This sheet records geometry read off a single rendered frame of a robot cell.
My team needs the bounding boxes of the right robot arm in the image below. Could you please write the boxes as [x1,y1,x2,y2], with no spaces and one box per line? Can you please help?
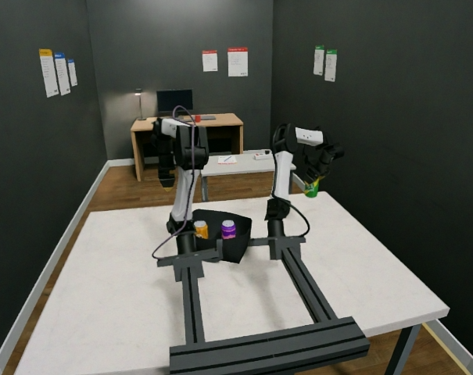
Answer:
[249,123,345,241]

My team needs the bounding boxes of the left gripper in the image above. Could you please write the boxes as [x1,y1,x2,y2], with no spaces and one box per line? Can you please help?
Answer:
[158,152,176,191]

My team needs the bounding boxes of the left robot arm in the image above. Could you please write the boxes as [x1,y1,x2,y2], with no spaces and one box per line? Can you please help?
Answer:
[150,117,217,262]

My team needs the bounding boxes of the purple drink can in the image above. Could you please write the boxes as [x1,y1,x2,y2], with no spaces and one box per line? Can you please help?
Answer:
[221,220,235,239]

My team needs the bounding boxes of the black tote bag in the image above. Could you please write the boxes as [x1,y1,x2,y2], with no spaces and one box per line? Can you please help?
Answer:
[192,209,253,263]

